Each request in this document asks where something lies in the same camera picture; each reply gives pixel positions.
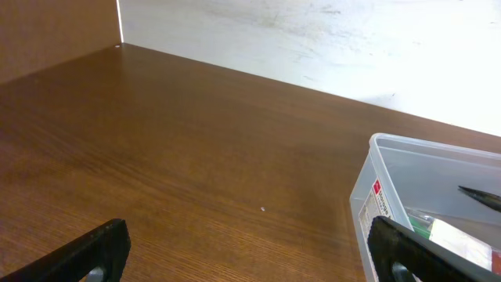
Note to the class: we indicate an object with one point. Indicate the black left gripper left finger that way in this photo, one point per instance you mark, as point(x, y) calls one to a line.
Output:
point(104, 248)

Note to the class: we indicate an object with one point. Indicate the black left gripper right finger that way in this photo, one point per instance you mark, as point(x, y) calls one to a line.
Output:
point(399, 254)

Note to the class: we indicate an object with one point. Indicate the clear plastic container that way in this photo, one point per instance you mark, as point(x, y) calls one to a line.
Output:
point(401, 173)

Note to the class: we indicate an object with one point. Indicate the clear screwdriver bit case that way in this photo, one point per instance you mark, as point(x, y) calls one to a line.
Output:
point(476, 242)

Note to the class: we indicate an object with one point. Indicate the orange black long-nose pliers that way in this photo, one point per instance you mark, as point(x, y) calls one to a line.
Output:
point(488, 199)

